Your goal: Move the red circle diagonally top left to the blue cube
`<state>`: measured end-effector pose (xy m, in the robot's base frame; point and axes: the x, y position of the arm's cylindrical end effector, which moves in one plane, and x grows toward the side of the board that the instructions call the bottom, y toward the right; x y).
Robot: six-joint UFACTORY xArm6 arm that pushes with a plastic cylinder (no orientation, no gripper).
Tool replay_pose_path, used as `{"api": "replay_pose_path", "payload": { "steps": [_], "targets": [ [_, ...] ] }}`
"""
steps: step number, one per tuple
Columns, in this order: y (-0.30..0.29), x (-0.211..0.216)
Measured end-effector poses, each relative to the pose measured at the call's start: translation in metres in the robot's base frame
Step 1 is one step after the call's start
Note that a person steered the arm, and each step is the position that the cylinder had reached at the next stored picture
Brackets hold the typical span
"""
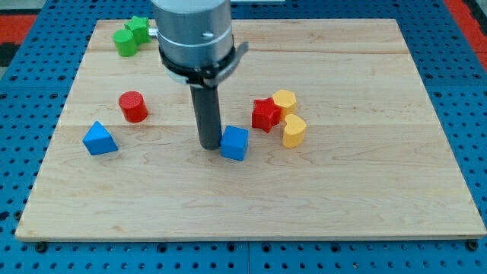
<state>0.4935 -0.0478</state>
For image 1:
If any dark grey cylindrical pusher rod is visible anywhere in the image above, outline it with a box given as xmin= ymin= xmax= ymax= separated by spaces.
xmin=190 ymin=86 xmax=222 ymax=150

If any red cylinder block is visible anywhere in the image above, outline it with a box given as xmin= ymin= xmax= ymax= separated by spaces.
xmin=118 ymin=91 xmax=148 ymax=123

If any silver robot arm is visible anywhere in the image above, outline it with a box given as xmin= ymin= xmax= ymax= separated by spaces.
xmin=151 ymin=0 xmax=249 ymax=150

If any blue cube block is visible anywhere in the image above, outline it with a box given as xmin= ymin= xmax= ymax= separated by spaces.
xmin=221 ymin=126 xmax=249 ymax=161

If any red star block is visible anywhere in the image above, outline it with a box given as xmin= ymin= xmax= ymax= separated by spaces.
xmin=251 ymin=97 xmax=281 ymax=133

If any yellow hexagon block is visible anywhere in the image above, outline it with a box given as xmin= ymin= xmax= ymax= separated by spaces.
xmin=272 ymin=90 xmax=297 ymax=120

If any yellow heart block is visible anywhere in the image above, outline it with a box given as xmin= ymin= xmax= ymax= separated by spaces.
xmin=282 ymin=114 xmax=307 ymax=148

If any green star block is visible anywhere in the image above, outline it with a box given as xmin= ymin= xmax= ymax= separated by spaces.
xmin=124 ymin=16 xmax=151 ymax=45

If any green cylinder block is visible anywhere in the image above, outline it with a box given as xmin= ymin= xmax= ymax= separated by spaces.
xmin=113 ymin=29 xmax=138 ymax=57

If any blue triangular prism block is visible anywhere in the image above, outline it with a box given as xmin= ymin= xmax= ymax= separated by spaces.
xmin=82 ymin=121 xmax=118 ymax=155

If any wooden board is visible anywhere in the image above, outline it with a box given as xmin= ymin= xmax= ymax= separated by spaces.
xmin=16 ymin=19 xmax=486 ymax=242

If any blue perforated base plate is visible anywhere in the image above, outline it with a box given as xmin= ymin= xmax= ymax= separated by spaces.
xmin=1 ymin=0 xmax=486 ymax=273

